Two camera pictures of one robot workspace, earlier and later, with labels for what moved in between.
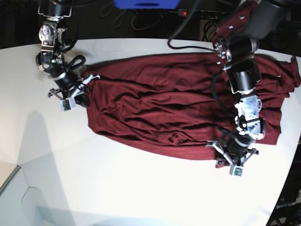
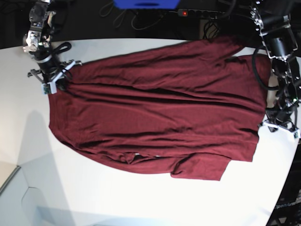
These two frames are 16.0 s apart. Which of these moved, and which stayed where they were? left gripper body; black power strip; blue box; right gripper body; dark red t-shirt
Moved: dark red t-shirt; right gripper body; left gripper body
Stayed: black power strip; blue box
